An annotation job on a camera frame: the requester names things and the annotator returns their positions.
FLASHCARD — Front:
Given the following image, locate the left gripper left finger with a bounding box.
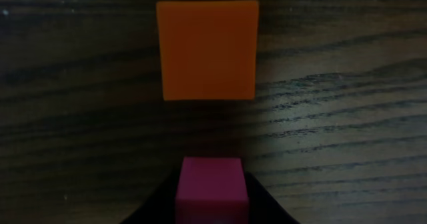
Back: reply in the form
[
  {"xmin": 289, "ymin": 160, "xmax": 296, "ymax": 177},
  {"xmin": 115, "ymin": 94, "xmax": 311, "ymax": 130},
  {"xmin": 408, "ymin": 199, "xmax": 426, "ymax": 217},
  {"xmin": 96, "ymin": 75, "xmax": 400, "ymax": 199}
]
[{"xmin": 119, "ymin": 169, "xmax": 183, "ymax": 224}]

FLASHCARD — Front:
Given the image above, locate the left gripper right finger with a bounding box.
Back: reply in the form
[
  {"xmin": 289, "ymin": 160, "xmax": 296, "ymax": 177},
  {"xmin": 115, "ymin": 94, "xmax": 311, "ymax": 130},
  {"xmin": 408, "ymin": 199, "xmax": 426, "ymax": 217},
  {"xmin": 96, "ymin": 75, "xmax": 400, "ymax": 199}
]
[{"xmin": 244, "ymin": 171, "xmax": 302, "ymax": 224}]

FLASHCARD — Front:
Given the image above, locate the pink cube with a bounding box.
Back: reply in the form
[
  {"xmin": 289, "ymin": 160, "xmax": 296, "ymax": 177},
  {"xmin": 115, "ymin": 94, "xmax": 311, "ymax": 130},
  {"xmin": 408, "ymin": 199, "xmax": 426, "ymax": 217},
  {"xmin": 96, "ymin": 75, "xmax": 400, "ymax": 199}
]
[{"xmin": 174, "ymin": 156, "xmax": 251, "ymax": 224}]

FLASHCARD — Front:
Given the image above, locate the orange cube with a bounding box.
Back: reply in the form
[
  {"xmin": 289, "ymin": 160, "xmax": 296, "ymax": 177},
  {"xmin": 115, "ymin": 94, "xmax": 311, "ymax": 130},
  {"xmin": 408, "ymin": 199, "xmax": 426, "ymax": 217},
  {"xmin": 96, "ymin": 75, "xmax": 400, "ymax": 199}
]
[{"xmin": 155, "ymin": 0, "xmax": 260, "ymax": 102}]

